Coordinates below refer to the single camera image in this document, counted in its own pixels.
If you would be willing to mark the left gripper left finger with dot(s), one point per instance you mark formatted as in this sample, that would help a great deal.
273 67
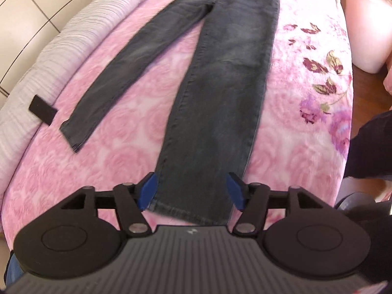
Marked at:
131 200

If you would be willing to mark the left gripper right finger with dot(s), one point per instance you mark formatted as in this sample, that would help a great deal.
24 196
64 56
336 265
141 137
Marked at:
252 201

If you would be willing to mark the dark grey jeans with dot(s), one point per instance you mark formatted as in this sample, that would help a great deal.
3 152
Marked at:
214 118

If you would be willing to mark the pink rose blanket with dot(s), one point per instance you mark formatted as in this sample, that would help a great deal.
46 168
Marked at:
303 132

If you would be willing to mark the black smartphone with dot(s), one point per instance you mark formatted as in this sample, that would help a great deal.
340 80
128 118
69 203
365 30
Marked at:
42 110

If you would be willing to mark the striped white rolled quilt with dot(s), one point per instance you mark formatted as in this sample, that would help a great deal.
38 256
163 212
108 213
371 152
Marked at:
53 69

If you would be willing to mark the blue jeans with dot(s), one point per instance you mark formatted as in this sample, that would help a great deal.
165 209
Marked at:
13 270

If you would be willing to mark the white wardrobe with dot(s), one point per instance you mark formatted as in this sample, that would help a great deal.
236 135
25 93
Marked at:
27 26

